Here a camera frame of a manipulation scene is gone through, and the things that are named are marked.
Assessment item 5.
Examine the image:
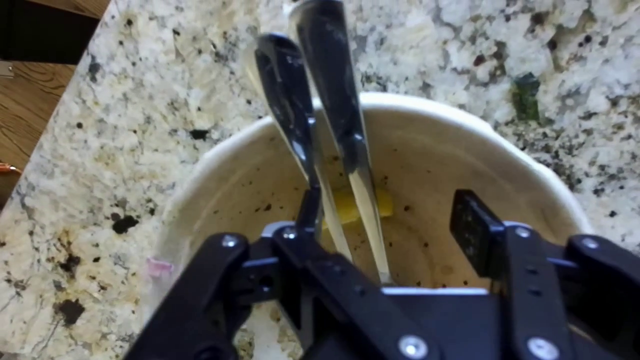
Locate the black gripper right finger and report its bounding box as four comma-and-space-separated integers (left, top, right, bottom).
450, 188, 640, 360

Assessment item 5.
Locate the white ceramic bowl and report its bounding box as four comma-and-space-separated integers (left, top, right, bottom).
142, 90, 595, 360

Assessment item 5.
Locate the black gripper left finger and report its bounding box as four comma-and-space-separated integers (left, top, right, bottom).
126, 188, 427, 360

